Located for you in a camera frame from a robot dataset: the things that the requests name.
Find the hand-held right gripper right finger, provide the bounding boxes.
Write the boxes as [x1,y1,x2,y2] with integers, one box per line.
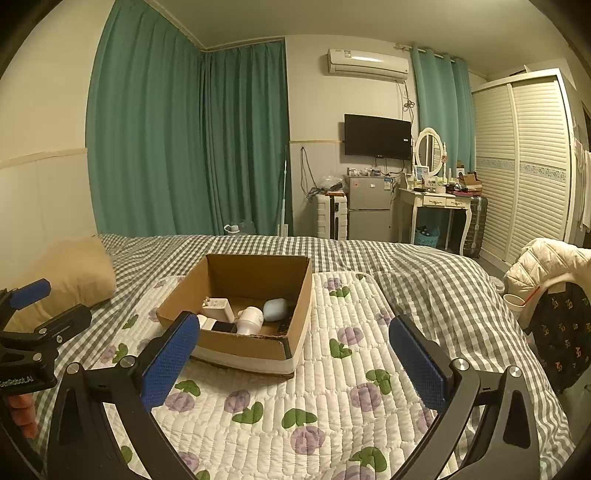
[389,315,541,480]

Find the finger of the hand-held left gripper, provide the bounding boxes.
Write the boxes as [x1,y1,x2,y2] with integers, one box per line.
[0,278,52,319]
[37,305,93,365]

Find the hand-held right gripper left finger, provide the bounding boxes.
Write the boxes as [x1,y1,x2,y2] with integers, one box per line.
[46,311,201,480]

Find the white charger with prongs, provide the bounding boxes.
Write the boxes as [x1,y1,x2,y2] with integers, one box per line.
[202,299,235,322]

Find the cardboard box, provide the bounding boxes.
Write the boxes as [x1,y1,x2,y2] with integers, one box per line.
[156,253,315,376]

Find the white plastic bottle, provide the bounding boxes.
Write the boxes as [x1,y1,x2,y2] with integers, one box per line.
[236,306,265,334]

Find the person's left hand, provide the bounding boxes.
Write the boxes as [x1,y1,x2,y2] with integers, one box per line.
[9,396,40,439]

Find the tan pillow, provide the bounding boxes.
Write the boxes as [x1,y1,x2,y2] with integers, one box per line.
[0,235,117,333]

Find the white floral quilted mat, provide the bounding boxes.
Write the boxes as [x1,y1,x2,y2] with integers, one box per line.
[99,271,467,480]

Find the paper cup with straw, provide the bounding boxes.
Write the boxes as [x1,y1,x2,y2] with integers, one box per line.
[502,286,541,310]

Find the dark printed garment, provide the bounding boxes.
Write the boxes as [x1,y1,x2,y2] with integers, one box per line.
[526,281,591,393]

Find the dark silver suitcase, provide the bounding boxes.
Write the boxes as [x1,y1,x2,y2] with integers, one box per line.
[461,195,489,258]

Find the silver small fridge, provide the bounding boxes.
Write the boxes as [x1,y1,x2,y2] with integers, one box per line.
[347,174,393,241]

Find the white dressing table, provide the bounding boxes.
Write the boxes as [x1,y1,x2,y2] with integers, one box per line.
[398,185,476,252]

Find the white puffer jacket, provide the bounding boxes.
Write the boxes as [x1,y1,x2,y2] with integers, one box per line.
[503,237,591,321]

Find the white suitcase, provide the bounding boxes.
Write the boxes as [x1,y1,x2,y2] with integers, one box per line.
[316,193,349,240]

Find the white mop pole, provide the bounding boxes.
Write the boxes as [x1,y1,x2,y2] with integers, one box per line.
[277,159,293,236]

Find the wide green curtain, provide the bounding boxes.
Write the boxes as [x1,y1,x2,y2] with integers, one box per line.
[87,0,218,236]

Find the white oval vanity mirror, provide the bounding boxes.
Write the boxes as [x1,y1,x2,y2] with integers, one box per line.
[414,128,445,178]

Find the white louvred wardrobe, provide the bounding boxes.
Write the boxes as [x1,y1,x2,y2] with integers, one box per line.
[472,69,583,266]

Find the green corner curtain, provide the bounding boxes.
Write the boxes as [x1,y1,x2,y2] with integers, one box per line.
[201,39,291,236]

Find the hanging white towels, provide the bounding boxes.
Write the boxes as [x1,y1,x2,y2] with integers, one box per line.
[573,136,591,232]

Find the narrow light green curtain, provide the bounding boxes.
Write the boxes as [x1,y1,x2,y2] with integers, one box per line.
[411,46,476,174]

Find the white air conditioner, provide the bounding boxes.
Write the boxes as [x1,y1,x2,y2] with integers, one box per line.
[327,47,411,84]

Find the black wall cables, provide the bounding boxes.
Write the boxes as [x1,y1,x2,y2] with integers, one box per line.
[300,147,320,197]

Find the black wall television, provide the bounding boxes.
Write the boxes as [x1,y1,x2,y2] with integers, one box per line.
[344,114,413,160]

